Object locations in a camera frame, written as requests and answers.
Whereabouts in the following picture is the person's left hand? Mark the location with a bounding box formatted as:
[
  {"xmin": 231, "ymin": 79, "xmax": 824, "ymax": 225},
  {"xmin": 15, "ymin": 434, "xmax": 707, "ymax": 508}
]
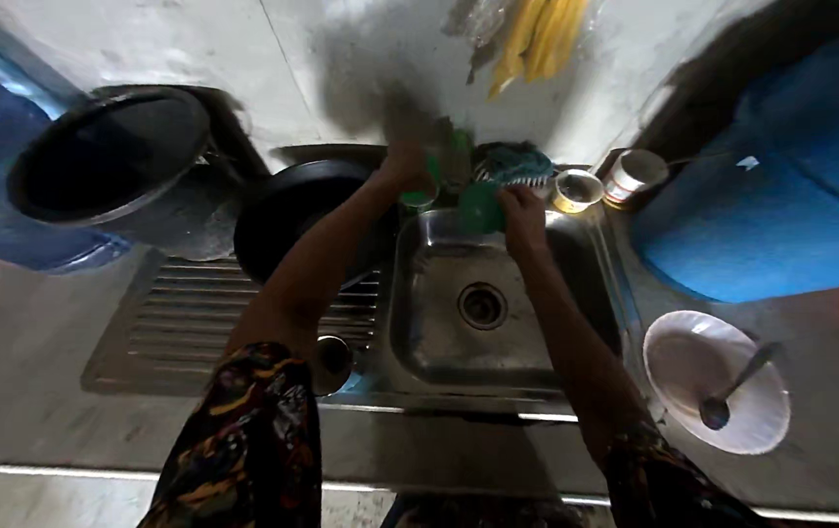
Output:
[{"xmin": 377, "ymin": 132, "xmax": 432, "ymax": 196}]

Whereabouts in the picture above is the person's right hand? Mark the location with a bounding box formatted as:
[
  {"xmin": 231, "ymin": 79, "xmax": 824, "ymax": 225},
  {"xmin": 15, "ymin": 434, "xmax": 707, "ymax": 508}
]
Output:
[{"xmin": 496, "ymin": 183, "xmax": 549, "ymax": 259}]

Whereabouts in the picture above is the green round cup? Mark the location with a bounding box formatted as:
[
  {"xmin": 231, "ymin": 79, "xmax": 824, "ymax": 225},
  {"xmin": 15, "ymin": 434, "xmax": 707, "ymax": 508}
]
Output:
[{"xmin": 458, "ymin": 181, "xmax": 507, "ymax": 235}]

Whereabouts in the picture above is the clear green cup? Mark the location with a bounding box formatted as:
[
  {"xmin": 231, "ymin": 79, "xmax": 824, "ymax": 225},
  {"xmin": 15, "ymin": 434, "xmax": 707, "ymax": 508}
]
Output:
[{"xmin": 399, "ymin": 153, "xmax": 442, "ymax": 209}]

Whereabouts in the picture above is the person's left forearm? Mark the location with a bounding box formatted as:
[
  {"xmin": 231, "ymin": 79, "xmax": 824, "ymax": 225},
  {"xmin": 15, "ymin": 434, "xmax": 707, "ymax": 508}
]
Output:
[{"xmin": 138, "ymin": 173, "xmax": 401, "ymax": 528}]

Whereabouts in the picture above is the person's right forearm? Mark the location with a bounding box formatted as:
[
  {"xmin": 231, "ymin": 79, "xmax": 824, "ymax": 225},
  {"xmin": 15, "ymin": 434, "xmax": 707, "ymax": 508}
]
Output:
[{"xmin": 515, "ymin": 245, "xmax": 767, "ymax": 528}]

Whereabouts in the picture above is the green bottle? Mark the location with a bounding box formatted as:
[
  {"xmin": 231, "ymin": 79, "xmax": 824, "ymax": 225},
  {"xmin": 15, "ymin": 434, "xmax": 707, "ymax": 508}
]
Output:
[{"xmin": 443, "ymin": 128, "xmax": 473, "ymax": 195}]

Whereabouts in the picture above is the yellow white plastic tub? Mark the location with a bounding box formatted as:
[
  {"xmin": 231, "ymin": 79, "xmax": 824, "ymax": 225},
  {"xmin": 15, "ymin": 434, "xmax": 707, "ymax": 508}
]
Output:
[{"xmin": 552, "ymin": 169, "xmax": 604, "ymax": 214}]

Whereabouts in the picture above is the round sink drain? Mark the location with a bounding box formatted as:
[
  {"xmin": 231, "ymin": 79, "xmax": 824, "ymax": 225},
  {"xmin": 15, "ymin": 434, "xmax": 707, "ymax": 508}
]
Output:
[{"xmin": 458, "ymin": 282, "xmax": 508, "ymax": 331}]

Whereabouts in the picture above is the white can with red label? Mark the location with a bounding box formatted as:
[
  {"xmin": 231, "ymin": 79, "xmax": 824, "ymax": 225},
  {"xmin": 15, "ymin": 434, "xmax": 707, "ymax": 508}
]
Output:
[{"xmin": 602, "ymin": 149, "xmax": 670, "ymax": 211}]

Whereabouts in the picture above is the clear plastic bag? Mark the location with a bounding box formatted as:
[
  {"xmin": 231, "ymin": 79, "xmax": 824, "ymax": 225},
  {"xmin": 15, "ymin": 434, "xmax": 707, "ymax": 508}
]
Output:
[{"xmin": 443, "ymin": 0, "xmax": 514, "ymax": 85}]

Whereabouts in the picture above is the black round basin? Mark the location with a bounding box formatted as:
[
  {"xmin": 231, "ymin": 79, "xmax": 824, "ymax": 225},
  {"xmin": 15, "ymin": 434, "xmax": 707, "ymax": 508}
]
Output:
[{"xmin": 234, "ymin": 160, "xmax": 400, "ymax": 290}]

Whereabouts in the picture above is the yellow plastic bag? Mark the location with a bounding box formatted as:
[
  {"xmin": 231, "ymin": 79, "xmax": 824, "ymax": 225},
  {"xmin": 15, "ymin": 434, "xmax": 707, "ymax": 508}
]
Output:
[{"xmin": 489, "ymin": 0, "xmax": 589, "ymax": 99}]

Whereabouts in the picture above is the stainless steel sink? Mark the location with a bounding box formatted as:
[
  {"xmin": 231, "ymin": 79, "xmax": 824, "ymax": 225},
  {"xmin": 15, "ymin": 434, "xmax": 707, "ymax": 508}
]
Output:
[{"xmin": 81, "ymin": 205, "xmax": 644, "ymax": 425}]

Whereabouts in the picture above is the stainless steel cup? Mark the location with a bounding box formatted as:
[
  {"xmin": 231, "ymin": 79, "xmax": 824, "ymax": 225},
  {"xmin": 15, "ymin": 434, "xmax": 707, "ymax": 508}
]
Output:
[{"xmin": 311, "ymin": 335, "xmax": 355, "ymax": 397}]

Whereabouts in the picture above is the black bucket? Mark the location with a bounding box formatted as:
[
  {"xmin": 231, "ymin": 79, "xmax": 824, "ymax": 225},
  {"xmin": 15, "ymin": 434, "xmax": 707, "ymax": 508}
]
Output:
[{"xmin": 7, "ymin": 86, "xmax": 246, "ymax": 262}]

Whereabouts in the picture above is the large blue barrel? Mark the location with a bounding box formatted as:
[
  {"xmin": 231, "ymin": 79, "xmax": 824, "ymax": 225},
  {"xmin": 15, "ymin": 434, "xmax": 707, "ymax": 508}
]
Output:
[{"xmin": 631, "ymin": 29, "xmax": 839, "ymax": 305}]

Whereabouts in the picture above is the metal spoon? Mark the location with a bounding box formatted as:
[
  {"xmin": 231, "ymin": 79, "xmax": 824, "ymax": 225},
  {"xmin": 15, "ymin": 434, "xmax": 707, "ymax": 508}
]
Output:
[{"xmin": 699, "ymin": 342, "xmax": 785, "ymax": 431}]

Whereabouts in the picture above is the person's body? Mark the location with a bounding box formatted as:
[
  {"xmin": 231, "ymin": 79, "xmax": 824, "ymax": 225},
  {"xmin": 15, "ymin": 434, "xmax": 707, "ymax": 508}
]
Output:
[{"xmin": 380, "ymin": 493, "xmax": 588, "ymax": 528}]

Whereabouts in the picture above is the white scalloped bowl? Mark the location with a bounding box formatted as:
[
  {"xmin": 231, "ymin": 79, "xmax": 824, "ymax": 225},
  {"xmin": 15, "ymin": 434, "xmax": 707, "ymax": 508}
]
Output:
[{"xmin": 643, "ymin": 310, "xmax": 792, "ymax": 456}]

